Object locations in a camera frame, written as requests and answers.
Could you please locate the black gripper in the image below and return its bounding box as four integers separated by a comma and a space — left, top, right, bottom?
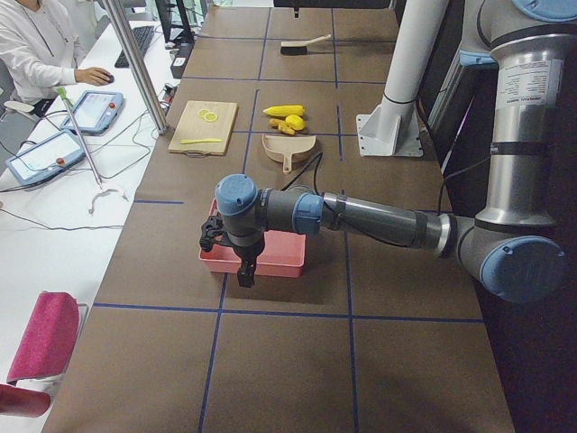
199, 216, 264, 288

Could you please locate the beige plastic dustpan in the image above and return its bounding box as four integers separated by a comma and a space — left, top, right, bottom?
261, 134, 316, 174

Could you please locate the brown toy ginger root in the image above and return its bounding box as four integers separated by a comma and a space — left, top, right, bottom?
269, 118, 296, 136

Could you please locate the yellow toy potato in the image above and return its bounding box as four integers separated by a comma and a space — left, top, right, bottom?
285, 115, 306, 131

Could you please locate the yellow toy corn cob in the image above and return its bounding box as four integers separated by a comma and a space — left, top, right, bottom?
262, 105, 306, 117

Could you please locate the beige hand brush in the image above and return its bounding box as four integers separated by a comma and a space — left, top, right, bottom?
280, 34, 332, 56

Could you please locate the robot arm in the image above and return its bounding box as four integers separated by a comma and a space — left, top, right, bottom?
199, 1, 576, 303

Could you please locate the pink plastic bin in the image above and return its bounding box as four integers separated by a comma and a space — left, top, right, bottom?
198, 198, 307, 279

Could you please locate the yellow plastic knife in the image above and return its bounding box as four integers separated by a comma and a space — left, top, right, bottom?
179, 137, 223, 145

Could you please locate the bamboo cutting board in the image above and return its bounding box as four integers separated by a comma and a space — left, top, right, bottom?
168, 100, 238, 156

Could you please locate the pink chair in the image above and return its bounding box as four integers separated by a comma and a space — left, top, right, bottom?
1, 291, 89, 418

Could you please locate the lower teach pendant tablet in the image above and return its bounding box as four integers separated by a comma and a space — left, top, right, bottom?
5, 130, 85, 186

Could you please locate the teach pendant tablet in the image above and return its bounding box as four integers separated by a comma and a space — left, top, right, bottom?
5, 130, 85, 186
64, 90, 124, 136

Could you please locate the upper teach pendant tablet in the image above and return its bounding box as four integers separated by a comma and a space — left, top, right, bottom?
64, 90, 124, 136

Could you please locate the grabber reach stick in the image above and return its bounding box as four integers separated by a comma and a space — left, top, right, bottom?
57, 87, 128, 215

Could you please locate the black keyboard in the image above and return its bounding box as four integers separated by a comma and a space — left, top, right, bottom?
114, 25, 154, 69

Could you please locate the person in white hoodie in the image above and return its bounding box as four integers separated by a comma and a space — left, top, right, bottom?
1, 1, 111, 106

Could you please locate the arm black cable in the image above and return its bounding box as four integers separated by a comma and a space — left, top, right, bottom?
279, 151, 325, 192

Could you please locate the aluminium frame post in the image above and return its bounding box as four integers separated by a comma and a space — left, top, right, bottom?
103, 0, 169, 135

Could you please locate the white pillar mount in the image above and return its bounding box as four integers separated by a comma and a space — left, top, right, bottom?
356, 0, 451, 157

